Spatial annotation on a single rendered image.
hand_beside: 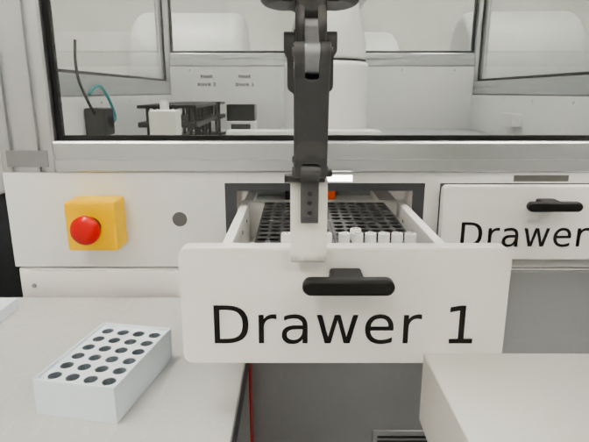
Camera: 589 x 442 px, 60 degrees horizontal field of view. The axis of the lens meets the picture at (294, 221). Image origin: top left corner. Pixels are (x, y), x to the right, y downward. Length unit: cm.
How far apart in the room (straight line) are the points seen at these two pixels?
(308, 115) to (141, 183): 46
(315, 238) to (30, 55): 54
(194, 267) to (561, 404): 31
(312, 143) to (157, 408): 31
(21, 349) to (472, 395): 51
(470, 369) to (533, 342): 44
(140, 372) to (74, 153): 37
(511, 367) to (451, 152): 37
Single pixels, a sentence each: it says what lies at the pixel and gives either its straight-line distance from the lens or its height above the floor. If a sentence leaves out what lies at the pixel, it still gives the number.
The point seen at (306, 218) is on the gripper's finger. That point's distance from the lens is 40.
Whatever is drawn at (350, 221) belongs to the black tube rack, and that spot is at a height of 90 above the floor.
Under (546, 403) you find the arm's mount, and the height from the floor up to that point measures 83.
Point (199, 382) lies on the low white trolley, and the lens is 58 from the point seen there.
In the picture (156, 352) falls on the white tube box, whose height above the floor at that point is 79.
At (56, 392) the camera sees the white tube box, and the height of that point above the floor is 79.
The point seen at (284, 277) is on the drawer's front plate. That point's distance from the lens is 45.
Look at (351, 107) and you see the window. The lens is 76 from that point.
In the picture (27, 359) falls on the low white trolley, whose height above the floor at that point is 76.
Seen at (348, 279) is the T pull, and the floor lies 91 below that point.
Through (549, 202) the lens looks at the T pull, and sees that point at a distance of 78.
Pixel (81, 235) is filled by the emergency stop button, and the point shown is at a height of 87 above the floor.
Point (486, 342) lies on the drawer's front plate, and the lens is 50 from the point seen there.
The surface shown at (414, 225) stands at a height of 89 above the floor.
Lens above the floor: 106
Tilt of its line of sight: 14 degrees down
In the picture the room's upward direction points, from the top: straight up
